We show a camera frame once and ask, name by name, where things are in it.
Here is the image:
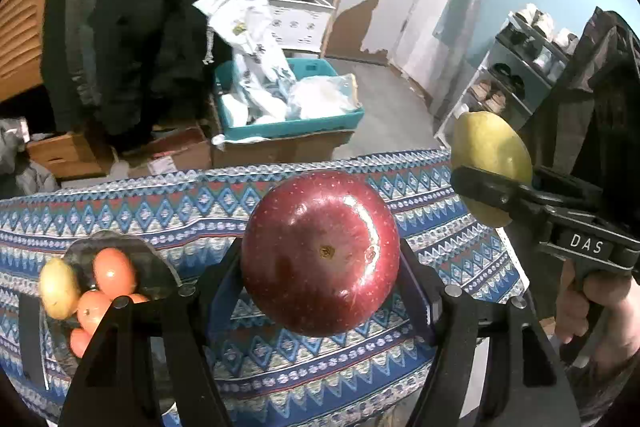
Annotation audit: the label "person's right hand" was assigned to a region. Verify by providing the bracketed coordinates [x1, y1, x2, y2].
[555, 259, 640, 375]

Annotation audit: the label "brown hanging coat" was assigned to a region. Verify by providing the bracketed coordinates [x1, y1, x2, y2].
[515, 7, 640, 230]

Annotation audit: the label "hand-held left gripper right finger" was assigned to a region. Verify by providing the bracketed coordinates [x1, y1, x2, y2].
[395, 239, 583, 427]

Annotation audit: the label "small orange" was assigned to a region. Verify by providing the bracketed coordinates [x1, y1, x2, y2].
[69, 328, 94, 358]
[76, 290, 114, 334]

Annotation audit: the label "red apple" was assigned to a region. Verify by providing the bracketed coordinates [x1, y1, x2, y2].
[241, 172, 402, 338]

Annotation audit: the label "blue patterned blanket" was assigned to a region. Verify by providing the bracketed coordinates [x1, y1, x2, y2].
[0, 148, 531, 427]

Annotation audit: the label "large cardboard box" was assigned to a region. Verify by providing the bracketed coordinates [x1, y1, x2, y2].
[210, 129, 357, 168]

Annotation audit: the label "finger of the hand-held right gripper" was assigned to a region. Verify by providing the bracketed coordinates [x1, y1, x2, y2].
[450, 164, 556, 234]
[531, 167, 604, 208]

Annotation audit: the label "clear plastic bag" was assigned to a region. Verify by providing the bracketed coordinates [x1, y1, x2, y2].
[286, 74, 362, 121]

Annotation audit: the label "clear glass plate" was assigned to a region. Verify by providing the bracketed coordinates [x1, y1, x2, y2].
[42, 229, 181, 414]

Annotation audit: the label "white patterned storage box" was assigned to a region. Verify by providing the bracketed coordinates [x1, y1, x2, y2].
[269, 0, 336, 54]

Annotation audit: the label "small cardboard box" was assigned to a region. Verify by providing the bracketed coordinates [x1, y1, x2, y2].
[112, 126, 214, 178]

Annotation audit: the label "yellow lemon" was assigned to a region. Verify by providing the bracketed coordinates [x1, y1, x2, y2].
[39, 257, 82, 321]

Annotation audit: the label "group of shoes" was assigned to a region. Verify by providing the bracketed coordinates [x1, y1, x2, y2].
[467, 3, 582, 114]

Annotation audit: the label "teal plastic bin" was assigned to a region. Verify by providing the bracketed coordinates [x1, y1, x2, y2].
[214, 58, 364, 142]

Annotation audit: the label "yellow pear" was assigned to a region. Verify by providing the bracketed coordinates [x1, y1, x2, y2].
[451, 111, 534, 228]

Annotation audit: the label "grey shoe rack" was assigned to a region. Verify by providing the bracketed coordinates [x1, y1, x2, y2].
[434, 11, 584, 148]

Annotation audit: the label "white printed plastic bag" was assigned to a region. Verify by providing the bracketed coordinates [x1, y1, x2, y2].
[192, 0, 299, 124]

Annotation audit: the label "grey crumpled clothing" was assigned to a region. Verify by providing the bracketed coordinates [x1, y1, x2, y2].
[0, 117, 62, 196]

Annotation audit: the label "wooden drawer box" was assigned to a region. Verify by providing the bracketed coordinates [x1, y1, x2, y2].
[25, 132, 114, 181]

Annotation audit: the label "louvered wooden cabinet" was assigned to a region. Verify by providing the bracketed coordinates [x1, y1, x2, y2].
[0, 0, 77, 106]

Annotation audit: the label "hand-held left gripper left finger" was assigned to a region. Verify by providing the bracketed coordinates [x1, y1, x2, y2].
[57, 239, 252, 427]

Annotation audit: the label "black hanging coat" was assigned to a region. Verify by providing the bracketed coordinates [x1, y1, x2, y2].
[40, 0, 248, 151]

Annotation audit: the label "orange tomatoes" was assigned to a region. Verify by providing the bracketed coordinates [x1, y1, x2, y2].
[93, 248, 138, 299]

